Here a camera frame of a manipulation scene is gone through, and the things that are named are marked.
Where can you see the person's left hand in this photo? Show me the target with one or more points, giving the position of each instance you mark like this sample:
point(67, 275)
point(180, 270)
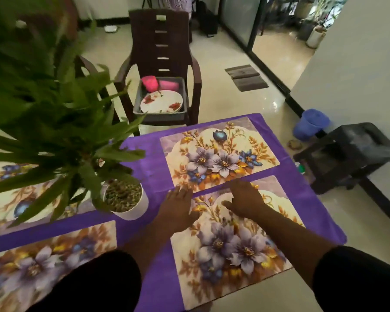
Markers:
point(177, 211)

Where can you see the person's right hand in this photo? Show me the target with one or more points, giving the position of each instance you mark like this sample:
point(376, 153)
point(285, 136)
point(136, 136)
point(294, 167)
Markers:
point(245, 201)

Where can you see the floral print placemat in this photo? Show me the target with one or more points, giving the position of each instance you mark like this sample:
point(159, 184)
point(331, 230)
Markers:
point(0, 204)
point(214, 159)
point(35, 272)
point(221, 256)

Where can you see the green packet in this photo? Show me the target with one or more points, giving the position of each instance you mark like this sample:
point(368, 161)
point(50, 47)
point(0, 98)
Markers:
point(300, 168)

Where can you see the person's right forearm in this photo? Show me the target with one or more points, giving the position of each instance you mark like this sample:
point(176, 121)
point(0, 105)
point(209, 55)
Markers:
point(292, 243)

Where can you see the person's black shirt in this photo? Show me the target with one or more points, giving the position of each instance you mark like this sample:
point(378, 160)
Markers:
point(360, 282)

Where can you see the green plant in white pot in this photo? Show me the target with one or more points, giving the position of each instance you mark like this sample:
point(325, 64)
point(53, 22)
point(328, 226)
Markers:
point(136, 211)

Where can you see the purple tablecloth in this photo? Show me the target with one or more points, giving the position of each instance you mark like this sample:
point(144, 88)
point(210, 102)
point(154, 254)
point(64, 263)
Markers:
point(149, 172)

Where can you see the grey plastic tub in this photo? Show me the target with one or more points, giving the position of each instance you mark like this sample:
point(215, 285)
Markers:
point(159, 117)

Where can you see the blue plastic bucket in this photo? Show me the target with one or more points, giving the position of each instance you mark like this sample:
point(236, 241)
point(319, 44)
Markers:
point(308, 125)

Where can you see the white rose print plate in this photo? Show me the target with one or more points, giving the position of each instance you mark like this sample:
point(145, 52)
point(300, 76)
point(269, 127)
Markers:
point(161, 102)

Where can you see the grey striped doormat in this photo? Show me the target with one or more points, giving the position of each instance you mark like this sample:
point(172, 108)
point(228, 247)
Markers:
point(247, 79)

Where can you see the black plastic stool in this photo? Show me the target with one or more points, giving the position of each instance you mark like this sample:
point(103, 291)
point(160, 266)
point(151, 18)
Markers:
point(360, 142)

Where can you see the white outdoor plant pot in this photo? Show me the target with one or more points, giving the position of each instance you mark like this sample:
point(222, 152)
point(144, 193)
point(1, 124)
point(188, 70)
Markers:
point(315, 37)

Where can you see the black framed glass door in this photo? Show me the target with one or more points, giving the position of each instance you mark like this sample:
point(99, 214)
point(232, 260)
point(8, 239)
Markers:
point(240, 16)

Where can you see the black backpack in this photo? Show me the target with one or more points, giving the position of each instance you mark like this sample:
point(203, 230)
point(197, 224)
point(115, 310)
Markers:
point(207, 19)

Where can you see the white power strip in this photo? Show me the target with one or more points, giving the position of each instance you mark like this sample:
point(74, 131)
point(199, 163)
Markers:
point(111, 29)

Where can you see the grey patterned hanging cloth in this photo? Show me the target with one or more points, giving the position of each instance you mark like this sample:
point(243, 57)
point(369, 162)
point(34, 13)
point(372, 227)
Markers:
point(175, 3)

